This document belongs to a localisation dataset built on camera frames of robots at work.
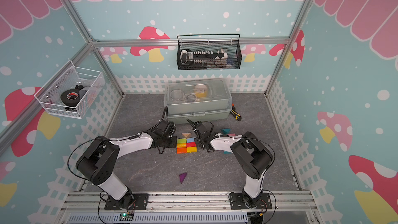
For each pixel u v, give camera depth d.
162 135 0.74
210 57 0.88
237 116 1.06
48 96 0.65
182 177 0.81
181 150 0.90
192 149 0.92
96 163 0.46
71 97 0.71
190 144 0.96
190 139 0.95
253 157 0.48
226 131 0.97
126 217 0.73
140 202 0.74
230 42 0.89
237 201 0.74
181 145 0.92
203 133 0.74
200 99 0.94
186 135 0.96
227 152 0.58
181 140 0.94
